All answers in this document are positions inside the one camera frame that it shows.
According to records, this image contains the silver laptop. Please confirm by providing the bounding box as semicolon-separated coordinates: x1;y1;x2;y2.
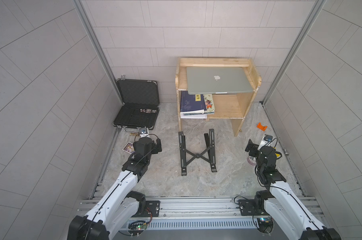
186;67;253;94

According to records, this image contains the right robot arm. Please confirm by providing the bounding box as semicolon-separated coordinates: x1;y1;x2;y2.
245;135;341;240

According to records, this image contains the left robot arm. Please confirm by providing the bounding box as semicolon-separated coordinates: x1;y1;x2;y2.
67;137;162;240

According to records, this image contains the black laptop stand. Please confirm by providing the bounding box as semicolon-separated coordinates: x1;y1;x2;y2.
177;128;218;177

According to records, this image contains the stack of picture cards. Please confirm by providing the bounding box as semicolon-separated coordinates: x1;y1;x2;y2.
123;142;135;154

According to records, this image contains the orange plastic clip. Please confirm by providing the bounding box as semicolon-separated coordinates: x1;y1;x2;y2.
256;123;268;132

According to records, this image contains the yellow plastic clip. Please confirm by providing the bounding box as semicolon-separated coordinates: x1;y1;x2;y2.
275;151;282;160

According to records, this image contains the white book stack bottom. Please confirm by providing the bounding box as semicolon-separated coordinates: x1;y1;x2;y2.
180;114;207;119

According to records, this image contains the open black briefcase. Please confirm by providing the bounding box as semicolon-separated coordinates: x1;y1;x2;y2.
113;78;160;130

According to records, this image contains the colourful illustrated book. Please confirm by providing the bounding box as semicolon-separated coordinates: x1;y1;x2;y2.
203;94;215;115

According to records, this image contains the wooden two-tier shelf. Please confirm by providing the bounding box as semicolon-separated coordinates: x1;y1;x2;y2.
175;58;262;137

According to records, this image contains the right circuit board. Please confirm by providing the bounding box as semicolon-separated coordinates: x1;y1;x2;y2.
257;217;274;235

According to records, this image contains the circuit board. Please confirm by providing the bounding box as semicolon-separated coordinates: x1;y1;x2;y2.
128;221;149;237
257;217;274;235

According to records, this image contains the left circuit board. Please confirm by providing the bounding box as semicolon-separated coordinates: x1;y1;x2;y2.
128;221;149;237

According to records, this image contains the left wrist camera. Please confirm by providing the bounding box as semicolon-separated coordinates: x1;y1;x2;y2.
138;128;149;138

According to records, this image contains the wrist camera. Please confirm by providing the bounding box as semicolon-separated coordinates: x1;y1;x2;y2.
138;128;149;138
258;134;273;150

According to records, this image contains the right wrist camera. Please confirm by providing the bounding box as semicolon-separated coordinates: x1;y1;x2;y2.
258;134;273;150

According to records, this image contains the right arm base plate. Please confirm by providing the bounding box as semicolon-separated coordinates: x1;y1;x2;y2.
237;199;268;217

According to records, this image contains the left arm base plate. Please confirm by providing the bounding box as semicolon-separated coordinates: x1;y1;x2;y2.
133;201;161;218

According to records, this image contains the aluminium mounting rail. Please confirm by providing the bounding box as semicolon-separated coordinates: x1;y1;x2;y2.
74;196;324;221

